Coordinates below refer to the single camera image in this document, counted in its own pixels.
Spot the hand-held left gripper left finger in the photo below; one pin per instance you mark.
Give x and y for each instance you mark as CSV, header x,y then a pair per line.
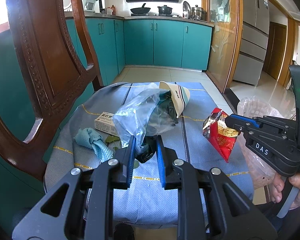
x,y
131,160

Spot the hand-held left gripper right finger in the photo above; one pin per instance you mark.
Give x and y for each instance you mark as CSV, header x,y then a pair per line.
x,y
161,162

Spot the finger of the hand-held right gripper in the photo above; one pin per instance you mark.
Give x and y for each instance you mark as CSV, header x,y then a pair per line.
x,y
246,130
242,118

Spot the white plastic basket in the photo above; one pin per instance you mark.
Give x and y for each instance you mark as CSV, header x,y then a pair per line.
x,y
255,107

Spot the red snack wrapper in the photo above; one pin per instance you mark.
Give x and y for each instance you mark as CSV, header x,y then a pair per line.
x,y
222,142

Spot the clear plastic bag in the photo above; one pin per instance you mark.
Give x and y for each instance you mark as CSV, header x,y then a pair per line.
x,y
135,115

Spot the white bucket hat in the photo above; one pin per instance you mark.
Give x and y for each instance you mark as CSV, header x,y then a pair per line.
x,y
177,95

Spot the green leaf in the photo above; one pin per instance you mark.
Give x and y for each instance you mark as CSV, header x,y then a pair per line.
x,y
112,140

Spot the blue striped cloth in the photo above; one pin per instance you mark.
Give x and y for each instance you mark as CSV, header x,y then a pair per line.
x,y
190,155

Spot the white green box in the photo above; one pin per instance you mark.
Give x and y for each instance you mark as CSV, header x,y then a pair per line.
x,y
105,123

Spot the blue rag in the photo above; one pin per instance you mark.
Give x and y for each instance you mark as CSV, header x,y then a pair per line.
x,y
87,136

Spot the brown wooden door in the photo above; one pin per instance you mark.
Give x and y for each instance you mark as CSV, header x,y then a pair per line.
x,y
275,50

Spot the wooden framed glass door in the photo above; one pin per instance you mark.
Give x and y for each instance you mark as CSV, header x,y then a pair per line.
x,y
222,42

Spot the silver refrigerator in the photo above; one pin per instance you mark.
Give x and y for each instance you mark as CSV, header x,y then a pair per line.
x,y
252,30

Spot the teal lower kitchen cabinets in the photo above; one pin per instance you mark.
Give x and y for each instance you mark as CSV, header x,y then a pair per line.
x,y
165,42

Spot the steel stock pot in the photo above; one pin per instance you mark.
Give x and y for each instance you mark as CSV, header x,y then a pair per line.
x,y
198,13

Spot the steel pot lid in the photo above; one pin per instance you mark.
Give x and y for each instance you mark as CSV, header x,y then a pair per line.
x,y
186,10

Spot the black clay pot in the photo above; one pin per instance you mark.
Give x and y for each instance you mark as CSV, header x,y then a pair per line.
x,y
165,10

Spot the gas stove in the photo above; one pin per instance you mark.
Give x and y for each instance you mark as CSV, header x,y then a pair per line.
x,y
152,15

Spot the dark wooden chair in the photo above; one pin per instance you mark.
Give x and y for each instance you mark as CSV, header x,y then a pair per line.
x,y
40,55

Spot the black wok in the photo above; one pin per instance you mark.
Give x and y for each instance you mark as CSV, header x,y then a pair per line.
x,y
140,10

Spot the brown bottle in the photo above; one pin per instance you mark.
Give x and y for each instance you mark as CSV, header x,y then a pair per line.
x,y
113,10

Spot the white countertop appliance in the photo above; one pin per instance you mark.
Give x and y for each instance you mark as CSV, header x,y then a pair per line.
x,y
101,3

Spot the white dish rack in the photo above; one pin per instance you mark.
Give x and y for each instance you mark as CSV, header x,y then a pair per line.
x,y
90,2

